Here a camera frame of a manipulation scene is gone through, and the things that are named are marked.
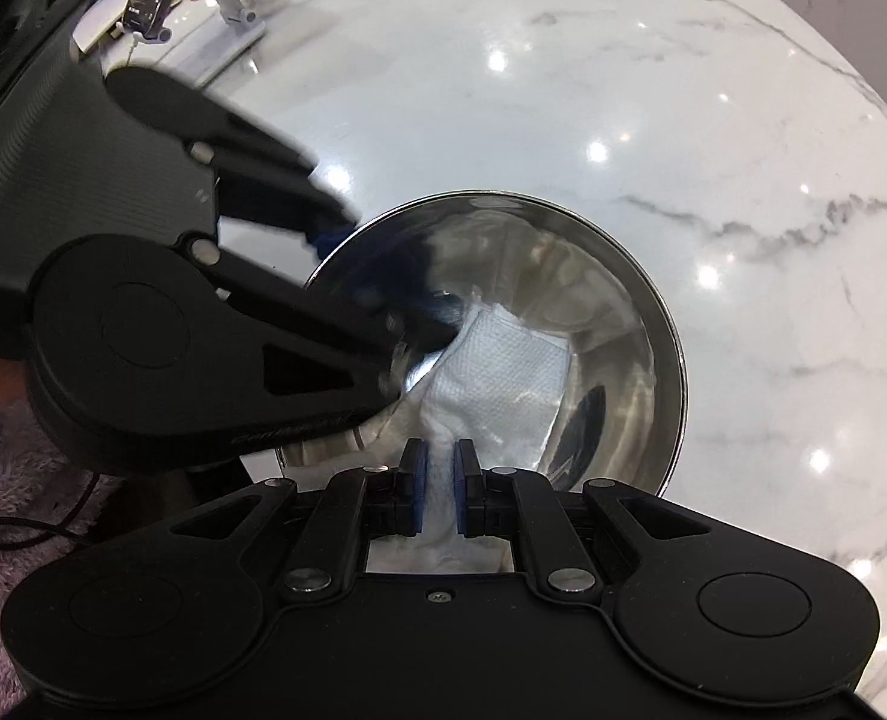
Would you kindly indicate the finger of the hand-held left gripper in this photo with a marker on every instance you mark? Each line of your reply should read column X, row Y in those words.
column 353, row 322
column 329, row 240

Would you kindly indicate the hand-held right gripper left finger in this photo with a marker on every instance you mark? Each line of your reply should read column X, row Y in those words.
column 422, row 491

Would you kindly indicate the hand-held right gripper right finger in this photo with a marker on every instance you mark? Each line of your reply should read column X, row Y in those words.
column 460, row 491

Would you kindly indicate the white cloth towel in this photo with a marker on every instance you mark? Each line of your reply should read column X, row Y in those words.
column 496, row 375

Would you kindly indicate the blue stainless steel bowl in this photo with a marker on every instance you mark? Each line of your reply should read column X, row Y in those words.
column 601, row 300

